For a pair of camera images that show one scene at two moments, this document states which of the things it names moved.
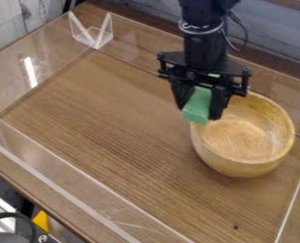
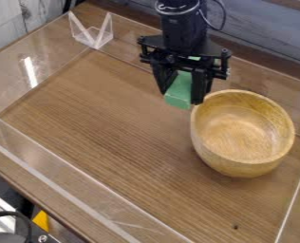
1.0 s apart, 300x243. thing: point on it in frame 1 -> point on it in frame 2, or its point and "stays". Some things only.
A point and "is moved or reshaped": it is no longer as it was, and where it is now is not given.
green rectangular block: (199, 106) is moved or reshaped
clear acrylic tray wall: (66, 194) stays
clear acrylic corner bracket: (92, 36) stays
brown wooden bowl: (249, 139) stays
